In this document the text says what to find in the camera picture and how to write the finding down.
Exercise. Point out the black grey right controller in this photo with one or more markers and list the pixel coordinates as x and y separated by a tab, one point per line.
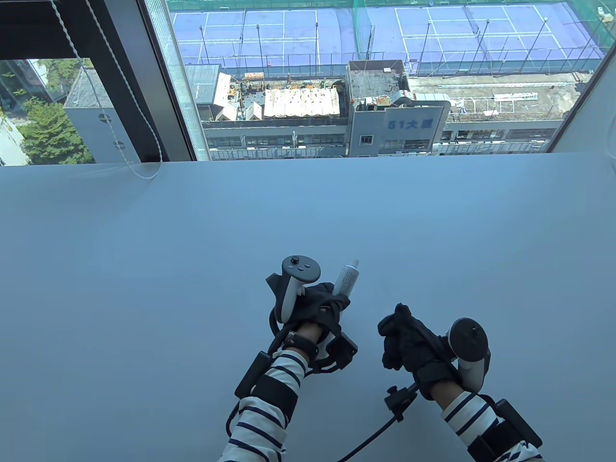
469	339

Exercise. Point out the white toothpaste tube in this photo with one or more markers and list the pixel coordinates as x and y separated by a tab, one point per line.
344	281

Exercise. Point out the person's left forearm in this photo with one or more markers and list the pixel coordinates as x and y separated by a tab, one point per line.
264	423

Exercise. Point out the black box on right forearm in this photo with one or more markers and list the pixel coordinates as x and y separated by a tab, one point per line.
515	426

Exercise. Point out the person's right hand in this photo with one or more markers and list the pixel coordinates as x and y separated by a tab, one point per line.
409	346

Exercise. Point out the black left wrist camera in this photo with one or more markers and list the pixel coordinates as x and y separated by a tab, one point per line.
341	351

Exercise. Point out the person's right forearm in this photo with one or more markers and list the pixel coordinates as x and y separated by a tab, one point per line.
464	416

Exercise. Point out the person's left hand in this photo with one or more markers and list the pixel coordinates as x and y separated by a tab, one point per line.
317	308

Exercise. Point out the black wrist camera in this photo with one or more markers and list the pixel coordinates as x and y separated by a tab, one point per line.
400	402
341	351

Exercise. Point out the black box on left forearm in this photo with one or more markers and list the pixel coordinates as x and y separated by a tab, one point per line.
252	375

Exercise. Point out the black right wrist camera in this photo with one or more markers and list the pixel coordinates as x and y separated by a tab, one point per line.
400	402

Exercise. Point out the dark window frame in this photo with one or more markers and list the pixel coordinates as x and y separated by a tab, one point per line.
120	48

